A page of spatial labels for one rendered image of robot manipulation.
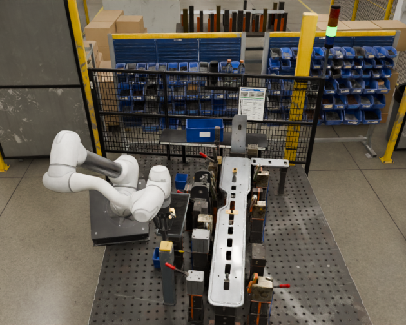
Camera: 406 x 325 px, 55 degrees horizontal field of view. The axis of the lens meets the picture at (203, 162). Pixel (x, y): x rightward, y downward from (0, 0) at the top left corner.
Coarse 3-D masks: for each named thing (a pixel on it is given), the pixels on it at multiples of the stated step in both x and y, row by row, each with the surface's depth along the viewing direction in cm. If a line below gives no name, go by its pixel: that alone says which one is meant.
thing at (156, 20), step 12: (108, 0) 819; (120, 0) 820; (132, 0) 821; (144, 0) 822; (156, 0) 823; (168, 0) 824; (132, 12) 835; (144, 12) 836; (156, 12) 837; (168, 12) 838; (144, 24) 849; (156, 24) 850; (168, 24) 851
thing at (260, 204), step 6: (258, 204) 255; (264, 204) 255; (252, 210) 258; (258, 210) 257; (264, 210) 256; (252, 216) 260; (258, 216) 259; (264, 216) 259; (252, 222) 266; (258, 222) 263; (264, 222) 264; (252, 228) 266; (258, 228) 266; (252, 234) 269; (258, 234) 268; (252, 240) 273; (258, 240) 273
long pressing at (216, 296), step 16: (224, 160) 306; (240, 160) 306; (224, 176) 289; (240, 176) 289; (224, 192) 275; (240, 192) 273; (224, 208) 258; (240, 208) 258; (224, 224) 246; (240, 224) 246; (224, 240) 235; (240, 240) 235; (224, 256) 224; (240, 256) 224; (224, 272) 214; (240, 272) 214; (208, 288) 205; (240, 288) 205; (224, 304) 198; (240, 304) 198
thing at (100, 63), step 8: (96, 48) 545; (96, 56) 541; (96, 64) 538; (104, 64) 558; (104, 72) 533; (112, 80) 510; (104, 88) 511; (104, 96) 517; (112, 96) 519; (112, 104) 526; (104, 120) 537; (112, 120) 538
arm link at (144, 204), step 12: (72, 180) 195; (84, 180) 195; (96, 180) 193; (108, 192) 183; (144, 192) 173; (156, 192) 173; (120, 204) 176; (132, 204) 171; (144, 204) 167; (156, 204) 170; (144, 216) 167
